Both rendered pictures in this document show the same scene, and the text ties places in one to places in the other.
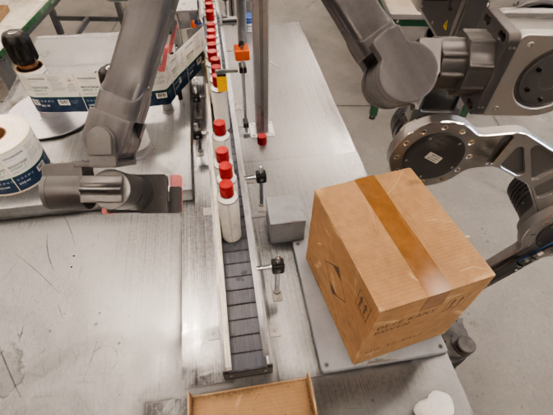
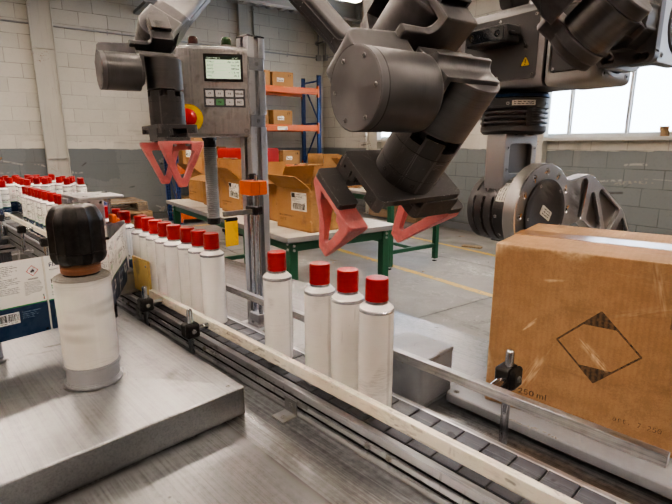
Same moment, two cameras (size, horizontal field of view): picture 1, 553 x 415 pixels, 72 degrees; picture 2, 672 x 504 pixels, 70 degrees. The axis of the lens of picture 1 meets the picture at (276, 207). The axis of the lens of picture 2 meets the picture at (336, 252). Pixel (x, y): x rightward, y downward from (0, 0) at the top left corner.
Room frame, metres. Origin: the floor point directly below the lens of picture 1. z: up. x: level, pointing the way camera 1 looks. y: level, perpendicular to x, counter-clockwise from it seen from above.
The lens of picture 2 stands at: (0.10, 0.53, 1.27)
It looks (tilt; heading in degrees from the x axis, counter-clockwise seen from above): 13 degrees down; 326
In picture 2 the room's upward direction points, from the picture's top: straight up
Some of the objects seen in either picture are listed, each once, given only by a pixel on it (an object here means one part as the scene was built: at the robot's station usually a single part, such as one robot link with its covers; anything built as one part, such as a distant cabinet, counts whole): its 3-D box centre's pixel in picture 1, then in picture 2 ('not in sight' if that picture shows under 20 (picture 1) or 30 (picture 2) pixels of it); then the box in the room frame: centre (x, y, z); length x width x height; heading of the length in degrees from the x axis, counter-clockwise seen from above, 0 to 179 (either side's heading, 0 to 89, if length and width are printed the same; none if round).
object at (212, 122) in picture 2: not in sight; (213, 94); (1.19, 0.13, 1.38); 0.17 x 0.10 x 0.19; 65
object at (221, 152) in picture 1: (225, 178); (320, 323); (0.73, 0.14, 0.98); 0.05 x 0.05 x 0.20
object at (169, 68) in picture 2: not in sight; (160, 75); (0.94, 0.31, 1.38); 0.07 x 0.06 x 0.07; 92
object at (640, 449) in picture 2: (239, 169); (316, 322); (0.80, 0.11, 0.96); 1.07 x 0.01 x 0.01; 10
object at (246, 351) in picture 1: (223, 134); (217, 333); (1.07, 0.20, 0.86); 1.65 x 0.08 x 0.04; 10
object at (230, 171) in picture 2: not in sight; (245, 186); (3.42, -0.89, 0.97); 0.45 x 0.38 x 0.37; 94
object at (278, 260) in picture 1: (268, 277); (499, 409); (0.47, 0.01, 0.91); 0.07 x 0.03 x 0.16; 100
